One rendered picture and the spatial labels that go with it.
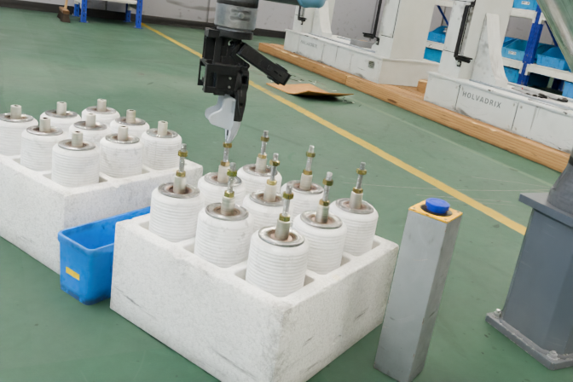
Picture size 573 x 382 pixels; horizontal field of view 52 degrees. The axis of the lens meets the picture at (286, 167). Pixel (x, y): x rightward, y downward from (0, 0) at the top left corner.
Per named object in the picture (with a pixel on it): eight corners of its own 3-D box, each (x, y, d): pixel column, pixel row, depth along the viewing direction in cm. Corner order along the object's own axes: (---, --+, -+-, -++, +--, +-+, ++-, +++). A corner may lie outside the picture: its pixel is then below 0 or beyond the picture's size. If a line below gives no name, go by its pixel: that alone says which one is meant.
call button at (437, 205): (429, 206, 102) (431, 195, 101) (451, 214, 99) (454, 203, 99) (419, 211, 98) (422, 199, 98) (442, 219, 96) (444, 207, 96)
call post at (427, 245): (390, 352, 113) (425, 200, 104) (424, 369, 109) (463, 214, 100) (372, 367, 107) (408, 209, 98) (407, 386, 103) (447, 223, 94)
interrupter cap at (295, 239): (280, 252, 89) (280, 248, 89) (248, 234, 94) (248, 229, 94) (314, 243, 95) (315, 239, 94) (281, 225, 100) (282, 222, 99)
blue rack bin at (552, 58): (564, 67, 645) (570, 48, 639) (595, 74, 613) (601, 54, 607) (533, 64, 622) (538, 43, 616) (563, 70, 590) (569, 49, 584)
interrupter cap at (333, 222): (334, 214, 108) (335, 211, 108) (347, 231, 101) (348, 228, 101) (295, 212, 107) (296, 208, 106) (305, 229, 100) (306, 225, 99)
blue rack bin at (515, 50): (529, 60, 687) (533, 41, 681) (555, 65, 655) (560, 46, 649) (497, 55, 665) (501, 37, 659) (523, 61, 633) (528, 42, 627)
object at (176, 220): (156, 296, 106) (164, 203, 101) (136, 271, 113) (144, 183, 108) (204, 287, 112) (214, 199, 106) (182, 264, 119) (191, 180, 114)
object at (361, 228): (334, 274, 125) (350, 194, 120) (371, 293, 119) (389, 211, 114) (304, 286, 118) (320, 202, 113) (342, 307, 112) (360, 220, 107)
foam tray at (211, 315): (241, 254, 143) (251, 184, 138) (382, 322, 122) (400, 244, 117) (108, 308, 113) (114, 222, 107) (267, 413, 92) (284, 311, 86)
